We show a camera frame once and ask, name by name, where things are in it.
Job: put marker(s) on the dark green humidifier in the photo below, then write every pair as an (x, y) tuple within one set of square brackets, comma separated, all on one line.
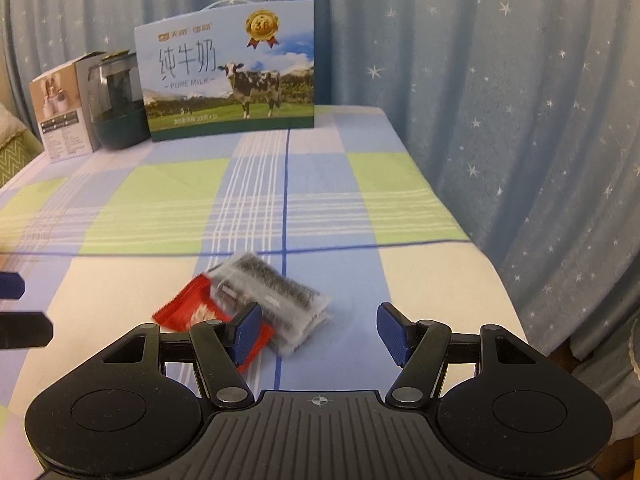
[(116, 103)]

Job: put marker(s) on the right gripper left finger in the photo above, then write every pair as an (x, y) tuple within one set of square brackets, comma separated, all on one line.
[(143, 400)]

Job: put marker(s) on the blue milk carton box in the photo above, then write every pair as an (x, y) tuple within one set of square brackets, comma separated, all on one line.
[(229, 68)]

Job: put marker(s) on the grey black snack packet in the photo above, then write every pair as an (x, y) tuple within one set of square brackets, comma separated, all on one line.
[(294, 311)]

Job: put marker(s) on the green sofa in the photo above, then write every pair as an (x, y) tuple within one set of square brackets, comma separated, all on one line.
[(18, 145)]

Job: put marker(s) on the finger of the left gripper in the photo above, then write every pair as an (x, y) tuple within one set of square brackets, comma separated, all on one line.
[(12, 286), (24, 330)]

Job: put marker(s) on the blue star curtain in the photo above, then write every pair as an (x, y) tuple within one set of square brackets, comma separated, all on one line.
[(521, 115)]

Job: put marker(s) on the checkered tablecloth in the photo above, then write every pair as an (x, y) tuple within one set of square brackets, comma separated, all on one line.
[(105, 240)]

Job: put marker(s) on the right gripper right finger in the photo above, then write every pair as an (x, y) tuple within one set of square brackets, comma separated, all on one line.
[(492, 399)]

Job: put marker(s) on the red square snack packet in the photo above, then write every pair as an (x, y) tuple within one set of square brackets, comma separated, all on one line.
[(194, 305)]

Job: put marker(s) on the white product box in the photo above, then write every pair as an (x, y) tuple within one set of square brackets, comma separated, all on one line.
[(61, 104)]

